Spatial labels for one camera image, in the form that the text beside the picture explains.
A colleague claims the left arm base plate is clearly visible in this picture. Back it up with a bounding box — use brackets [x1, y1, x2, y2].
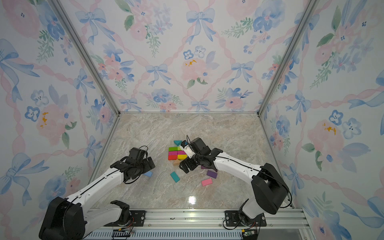
[105, 210, 147, 227]

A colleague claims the left frame post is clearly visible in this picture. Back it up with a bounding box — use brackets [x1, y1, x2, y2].
[48, 0, 121, 116]

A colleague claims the teal triangle block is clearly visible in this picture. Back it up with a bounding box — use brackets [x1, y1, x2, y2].
[174, 140, 183, 146]

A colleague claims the red block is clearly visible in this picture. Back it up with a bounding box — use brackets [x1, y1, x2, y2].
[168, 155, 178, 161]

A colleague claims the teal rectangular block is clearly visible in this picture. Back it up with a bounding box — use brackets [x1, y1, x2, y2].
[170, 172, 180, 183]

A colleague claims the yellow block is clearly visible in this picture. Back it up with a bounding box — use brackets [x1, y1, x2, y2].
[177, 154, 188, 160]

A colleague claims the frame post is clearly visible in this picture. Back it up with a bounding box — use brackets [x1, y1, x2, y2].
[48, 0, 121, 116]
[258, 0, 318, 118]

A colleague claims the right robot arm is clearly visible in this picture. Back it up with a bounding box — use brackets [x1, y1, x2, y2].
[179, 138, 292, 226]

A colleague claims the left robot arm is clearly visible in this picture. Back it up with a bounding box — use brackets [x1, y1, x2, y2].
[39, 146, 155, 240]

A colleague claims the pink block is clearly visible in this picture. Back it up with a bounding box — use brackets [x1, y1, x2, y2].
[202, 179, 213, 187]

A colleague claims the purple block lower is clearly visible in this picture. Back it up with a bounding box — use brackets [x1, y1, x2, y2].
[207, 170, 218, 179]

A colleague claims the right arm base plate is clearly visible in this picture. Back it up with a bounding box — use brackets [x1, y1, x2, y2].
[224, 210, 267, 227]

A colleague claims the green circuit board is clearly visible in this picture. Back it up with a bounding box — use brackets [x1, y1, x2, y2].
[242, 230, 259, 240]

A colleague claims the right frame post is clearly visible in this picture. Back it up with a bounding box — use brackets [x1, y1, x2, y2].
[258, 0, 318, 118]

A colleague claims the light blue block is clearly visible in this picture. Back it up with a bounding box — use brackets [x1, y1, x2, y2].
[144, 171, 153, 178]

